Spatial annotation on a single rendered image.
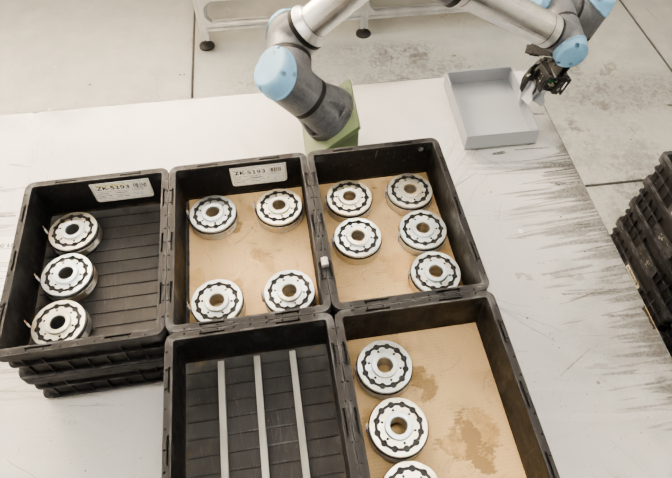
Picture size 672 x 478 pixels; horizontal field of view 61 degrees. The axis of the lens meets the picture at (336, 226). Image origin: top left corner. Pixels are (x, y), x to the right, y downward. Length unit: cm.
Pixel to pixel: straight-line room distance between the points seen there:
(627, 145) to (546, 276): 154
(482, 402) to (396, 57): 223
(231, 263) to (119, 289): 23
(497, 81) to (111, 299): 125
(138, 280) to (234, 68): 192
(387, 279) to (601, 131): 189
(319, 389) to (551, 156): 95
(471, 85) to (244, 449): 123
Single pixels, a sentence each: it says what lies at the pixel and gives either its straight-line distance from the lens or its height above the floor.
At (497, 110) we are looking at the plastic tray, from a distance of 174.
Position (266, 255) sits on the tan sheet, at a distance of 122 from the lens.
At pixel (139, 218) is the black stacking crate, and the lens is 135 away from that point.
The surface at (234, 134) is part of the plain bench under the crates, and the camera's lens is 165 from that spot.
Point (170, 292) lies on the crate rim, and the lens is 111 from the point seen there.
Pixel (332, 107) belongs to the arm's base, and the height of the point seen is 88.
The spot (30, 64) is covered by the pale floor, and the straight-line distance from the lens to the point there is 338.
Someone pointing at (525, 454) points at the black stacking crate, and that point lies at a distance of 107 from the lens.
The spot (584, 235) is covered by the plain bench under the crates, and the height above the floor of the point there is 70.
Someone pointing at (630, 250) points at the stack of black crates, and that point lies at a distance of 216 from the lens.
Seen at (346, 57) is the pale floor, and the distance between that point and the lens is 304.
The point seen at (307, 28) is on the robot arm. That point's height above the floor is 102.
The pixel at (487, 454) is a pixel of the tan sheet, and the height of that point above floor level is 83.
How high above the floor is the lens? 185
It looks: 54 degrees down
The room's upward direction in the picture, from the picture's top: straight up
